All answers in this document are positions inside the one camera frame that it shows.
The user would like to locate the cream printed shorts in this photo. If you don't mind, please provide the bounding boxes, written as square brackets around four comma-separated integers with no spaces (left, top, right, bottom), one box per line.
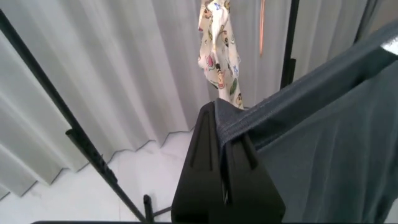
[197,0,245,110]

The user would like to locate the dark teal garment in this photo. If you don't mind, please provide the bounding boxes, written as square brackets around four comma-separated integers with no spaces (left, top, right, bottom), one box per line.
[213,20,398,222]

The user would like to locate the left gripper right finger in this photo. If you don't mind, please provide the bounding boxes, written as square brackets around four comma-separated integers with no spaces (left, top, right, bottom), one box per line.
[220,134,287,222]

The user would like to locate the white curtain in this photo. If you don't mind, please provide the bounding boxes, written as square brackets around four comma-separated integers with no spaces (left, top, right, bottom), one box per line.
[0,0,379,200]

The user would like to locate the pink clothes hanger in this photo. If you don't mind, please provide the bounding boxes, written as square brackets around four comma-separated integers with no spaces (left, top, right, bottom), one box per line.
[259,0,266,58]

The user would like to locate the black clothes rack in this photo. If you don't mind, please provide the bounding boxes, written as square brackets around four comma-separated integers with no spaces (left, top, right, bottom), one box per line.
[0,0,302,222]

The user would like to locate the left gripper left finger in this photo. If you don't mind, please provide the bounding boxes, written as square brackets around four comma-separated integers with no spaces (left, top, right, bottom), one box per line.
[170,100,225,222]

